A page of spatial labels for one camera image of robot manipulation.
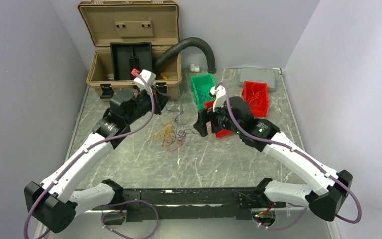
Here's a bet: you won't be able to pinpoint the multicolour wire pile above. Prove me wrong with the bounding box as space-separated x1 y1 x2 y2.
146 102 200 153

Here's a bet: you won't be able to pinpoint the red plastic bin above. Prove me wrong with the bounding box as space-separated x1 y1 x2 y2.
241 81 269 117
204 100 232 138

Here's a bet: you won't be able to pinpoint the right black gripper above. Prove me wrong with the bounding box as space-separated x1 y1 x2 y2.
193 98 242 137

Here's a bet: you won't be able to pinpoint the white pipe fitting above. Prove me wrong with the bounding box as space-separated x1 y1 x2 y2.
189 64 201 73

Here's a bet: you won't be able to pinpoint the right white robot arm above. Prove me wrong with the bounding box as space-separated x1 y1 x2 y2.
194 97 353 221

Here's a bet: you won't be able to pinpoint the black corrugated hose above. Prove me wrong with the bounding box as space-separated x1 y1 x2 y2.
154 37 218 75

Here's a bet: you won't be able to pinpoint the orange wires in right bin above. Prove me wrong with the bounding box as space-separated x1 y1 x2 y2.
245 84 267 111

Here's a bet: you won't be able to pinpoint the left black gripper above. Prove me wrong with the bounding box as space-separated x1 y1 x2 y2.
125 85 171 125

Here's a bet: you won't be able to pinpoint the tan plastic toolbox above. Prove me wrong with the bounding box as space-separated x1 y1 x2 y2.
78 0 182 101

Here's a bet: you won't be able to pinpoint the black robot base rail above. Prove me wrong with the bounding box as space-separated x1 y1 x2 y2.
94 187 286 222

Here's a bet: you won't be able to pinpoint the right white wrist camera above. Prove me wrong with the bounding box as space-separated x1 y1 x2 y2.
209 85 226 112

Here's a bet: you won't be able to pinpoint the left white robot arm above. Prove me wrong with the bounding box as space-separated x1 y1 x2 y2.
24 88 170 233

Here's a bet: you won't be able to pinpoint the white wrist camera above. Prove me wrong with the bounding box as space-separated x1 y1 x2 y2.
131 69 156 95
209 85 226 112

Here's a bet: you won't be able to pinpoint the green plastic bin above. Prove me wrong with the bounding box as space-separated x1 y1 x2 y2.
191 73 216 110

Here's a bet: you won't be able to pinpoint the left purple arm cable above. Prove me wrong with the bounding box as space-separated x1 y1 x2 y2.
23 69 160 239

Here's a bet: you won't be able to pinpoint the black toolbox tray insert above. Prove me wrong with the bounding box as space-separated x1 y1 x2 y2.
110 42 153 81

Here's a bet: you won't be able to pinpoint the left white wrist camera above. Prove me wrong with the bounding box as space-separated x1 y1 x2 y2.
131 69 156 95

